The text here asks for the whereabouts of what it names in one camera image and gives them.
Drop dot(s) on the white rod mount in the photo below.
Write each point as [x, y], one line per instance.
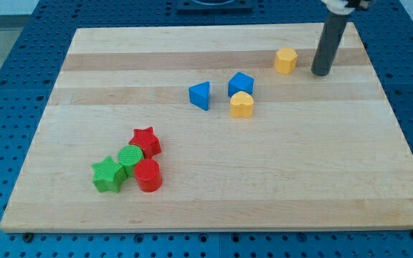
[346, 7]

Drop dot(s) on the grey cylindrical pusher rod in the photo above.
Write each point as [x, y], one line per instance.
[329, 42]

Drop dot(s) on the yellow hexagon block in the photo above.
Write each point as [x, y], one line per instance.
[285, 60]

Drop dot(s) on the blue triangle block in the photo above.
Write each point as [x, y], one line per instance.
[199, 95]

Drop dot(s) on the blue cube block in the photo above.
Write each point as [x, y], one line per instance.
[240, 82]

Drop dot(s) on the yellow heart block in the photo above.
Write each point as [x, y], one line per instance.
[241, 105]

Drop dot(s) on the wooden board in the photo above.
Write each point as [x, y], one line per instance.
[318, 153]

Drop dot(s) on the red star block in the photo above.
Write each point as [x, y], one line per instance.
[147, 141]

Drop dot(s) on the red cylinder block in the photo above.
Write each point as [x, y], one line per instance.
[147, 173]

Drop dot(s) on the green cylinder block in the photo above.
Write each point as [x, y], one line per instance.
[128, 157]

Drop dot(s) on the green star block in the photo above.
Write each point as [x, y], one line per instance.
[108, 175]

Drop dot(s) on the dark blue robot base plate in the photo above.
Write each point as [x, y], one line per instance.
[199, 6]

